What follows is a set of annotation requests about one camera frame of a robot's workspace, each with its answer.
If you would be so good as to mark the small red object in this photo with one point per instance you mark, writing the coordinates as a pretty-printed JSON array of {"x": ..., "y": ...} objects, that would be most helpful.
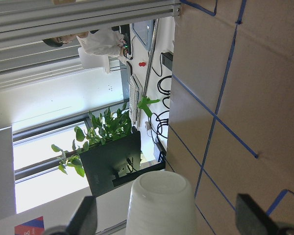
[{"x": 142, "y": 64}]

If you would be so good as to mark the black computer monitor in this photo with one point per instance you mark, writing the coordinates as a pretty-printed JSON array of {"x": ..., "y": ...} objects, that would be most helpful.
[{"x": 104, "y": 163}]

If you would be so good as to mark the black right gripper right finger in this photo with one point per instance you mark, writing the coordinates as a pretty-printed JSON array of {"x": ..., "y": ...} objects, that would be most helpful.
[{"x": 250, "y": 219}]

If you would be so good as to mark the blue teach pendant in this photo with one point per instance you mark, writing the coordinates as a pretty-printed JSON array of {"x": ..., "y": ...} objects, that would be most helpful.
[{"x": 144, "y": 31}]

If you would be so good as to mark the black power adapter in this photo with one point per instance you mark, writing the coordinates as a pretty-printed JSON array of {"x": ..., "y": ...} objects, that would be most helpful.
[{"x": 167, "y": 59}]

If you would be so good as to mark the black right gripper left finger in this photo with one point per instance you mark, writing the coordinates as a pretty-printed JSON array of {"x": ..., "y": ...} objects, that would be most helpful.
[{"x": 85, "y": 220}]

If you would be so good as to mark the person in white shirt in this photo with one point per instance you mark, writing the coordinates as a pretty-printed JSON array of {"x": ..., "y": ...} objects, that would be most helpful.
[{"x": 96, "y": 42}]

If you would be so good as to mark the green potted plant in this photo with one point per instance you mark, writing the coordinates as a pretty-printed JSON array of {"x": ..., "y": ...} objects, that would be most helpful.
[{"x": 106, "y": 127}]

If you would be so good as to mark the aluminium frame post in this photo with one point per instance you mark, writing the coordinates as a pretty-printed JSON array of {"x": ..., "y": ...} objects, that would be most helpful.
[{"x": 28, "y": 21}]

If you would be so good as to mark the white keyboard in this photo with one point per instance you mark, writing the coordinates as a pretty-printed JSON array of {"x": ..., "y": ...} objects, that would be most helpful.
[{"x": 135, "y": 92}]

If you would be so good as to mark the pale green ikea cup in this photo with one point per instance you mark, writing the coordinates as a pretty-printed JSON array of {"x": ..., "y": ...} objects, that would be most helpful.
[{"x": 161, "y": 203}]

